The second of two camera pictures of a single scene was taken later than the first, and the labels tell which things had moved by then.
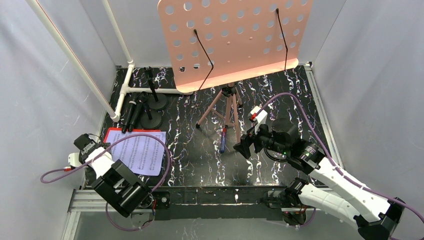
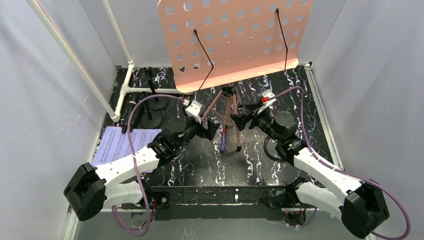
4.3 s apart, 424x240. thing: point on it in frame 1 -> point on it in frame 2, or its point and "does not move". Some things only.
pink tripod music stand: [214, 43] does not move
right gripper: [251, 140] -> [250, 118]
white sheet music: [141, 154] does not move
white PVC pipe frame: [114, 115] does not move
